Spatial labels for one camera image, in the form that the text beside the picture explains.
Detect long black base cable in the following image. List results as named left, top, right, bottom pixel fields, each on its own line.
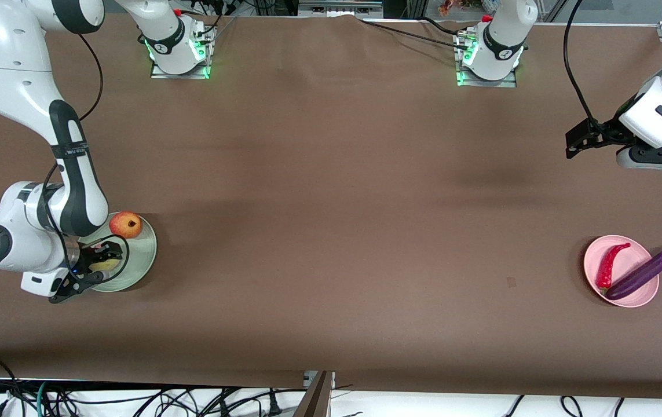
left=360, top=20, right=470, bottom=50

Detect pale green round plate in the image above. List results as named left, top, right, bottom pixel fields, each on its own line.
left=79, top=213, right=158, bottom=292

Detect pink round plate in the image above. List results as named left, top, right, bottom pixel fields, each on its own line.
left=583, top=235, right=660, bottom=308

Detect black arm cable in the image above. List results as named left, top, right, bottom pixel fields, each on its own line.
left=41, top=32, right=131, bottom=284
left=562, top=0, right=604, bottom=131

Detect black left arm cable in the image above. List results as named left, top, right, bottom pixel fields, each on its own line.
left=562, top=0, right=604, bottom=131

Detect red chili pepper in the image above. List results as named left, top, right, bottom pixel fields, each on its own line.
left=596, top=243, right=631, bottom=290

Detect grey aluminium rail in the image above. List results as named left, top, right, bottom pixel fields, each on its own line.
left=298, top=0, right=383, bottom=18

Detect purple eggplant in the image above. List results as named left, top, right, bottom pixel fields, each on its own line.
left=605, top=243, right=662, bottom=301

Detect colourful background items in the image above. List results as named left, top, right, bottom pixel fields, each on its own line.
left=438, top=0, right=499, bottom=17

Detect red apple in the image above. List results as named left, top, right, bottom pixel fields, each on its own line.
left=109, top=211, right=142, bottom=240

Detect brown table cover sheet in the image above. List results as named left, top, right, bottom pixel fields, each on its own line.
left=0, top=10, right=662, bottom=400

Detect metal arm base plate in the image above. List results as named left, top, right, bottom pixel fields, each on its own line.
left=456, top=68, right=518, bottom=88
left=150, top=58, right=213, bottom=80

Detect brown wooden post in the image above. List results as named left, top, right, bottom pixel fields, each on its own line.
left=293, top=371, right=335, bottom=417

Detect short black base cable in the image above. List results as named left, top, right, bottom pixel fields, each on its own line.
left=418, top=16, right=467, bottom=36

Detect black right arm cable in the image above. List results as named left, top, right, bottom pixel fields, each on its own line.
left=41, top=32, right=131, bottom=284

